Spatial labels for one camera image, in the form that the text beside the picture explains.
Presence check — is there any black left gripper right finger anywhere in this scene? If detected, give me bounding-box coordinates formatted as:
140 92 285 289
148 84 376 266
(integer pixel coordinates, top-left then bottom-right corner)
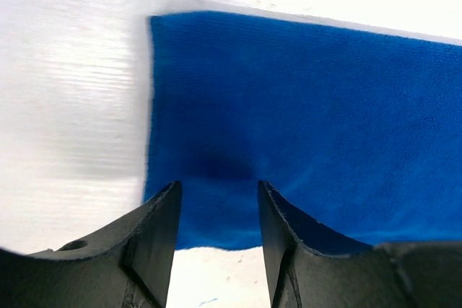
258 181 461 308

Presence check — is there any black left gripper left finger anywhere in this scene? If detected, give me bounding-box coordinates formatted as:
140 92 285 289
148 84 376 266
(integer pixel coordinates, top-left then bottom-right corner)
1 182 182 307

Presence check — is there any blue towel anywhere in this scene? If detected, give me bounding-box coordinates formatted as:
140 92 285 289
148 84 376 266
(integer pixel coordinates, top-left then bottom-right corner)
145 12 461 250

